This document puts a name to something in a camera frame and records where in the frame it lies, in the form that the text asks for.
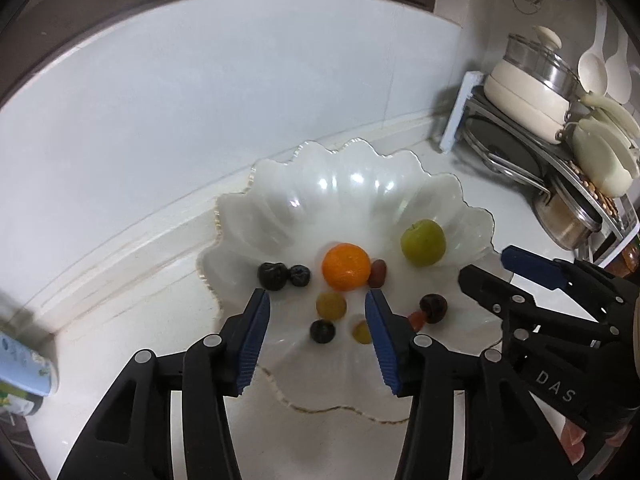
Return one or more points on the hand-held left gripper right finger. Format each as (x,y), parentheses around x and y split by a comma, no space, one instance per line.
(380,347)

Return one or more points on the glass jar of red sauce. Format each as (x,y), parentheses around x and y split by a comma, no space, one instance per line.
(631,260)

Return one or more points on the dark plum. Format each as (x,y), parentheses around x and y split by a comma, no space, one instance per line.
(433,308)
(273,276)

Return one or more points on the steel pot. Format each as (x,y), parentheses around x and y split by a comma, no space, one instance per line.
(565,220)

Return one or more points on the green dish soap bottle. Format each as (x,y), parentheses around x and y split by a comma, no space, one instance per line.
(20,402)

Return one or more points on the green apple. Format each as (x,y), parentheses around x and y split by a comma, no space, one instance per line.
(423,243)

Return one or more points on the blue pump bottle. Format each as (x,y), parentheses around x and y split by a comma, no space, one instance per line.
(25,362)

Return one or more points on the person's right hand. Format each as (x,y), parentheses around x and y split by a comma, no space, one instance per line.
(572,447)

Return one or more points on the wooden bead trivet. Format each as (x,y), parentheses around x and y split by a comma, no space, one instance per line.
(597,192)

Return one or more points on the glass pan lid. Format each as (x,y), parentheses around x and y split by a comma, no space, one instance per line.
(505,157)

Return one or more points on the red date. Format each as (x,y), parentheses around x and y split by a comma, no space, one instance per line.
(378,273)
(416,320)

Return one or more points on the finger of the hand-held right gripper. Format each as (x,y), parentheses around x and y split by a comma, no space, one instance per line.
(530,265)
(495,292)

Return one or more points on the yellow-brown longan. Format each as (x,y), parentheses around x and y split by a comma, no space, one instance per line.
(360,333)
(331,305)

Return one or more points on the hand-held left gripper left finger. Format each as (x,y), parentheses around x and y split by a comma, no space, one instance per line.
(252,342)

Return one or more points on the steel steamer with glass lid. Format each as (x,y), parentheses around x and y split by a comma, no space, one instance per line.
(542,65)

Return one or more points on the white scalloped glass bowl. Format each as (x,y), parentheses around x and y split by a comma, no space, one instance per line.
(340,200)

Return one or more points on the blueberry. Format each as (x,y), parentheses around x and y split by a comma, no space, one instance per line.
(300,275)
(322,332)

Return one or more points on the orange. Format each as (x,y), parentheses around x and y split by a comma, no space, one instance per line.
(346,267)

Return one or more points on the grey and white shelf rack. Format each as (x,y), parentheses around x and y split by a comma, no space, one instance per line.
(457,110)

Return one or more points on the white rice spoon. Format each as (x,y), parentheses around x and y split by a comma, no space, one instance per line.
(592,72)
(620,75)

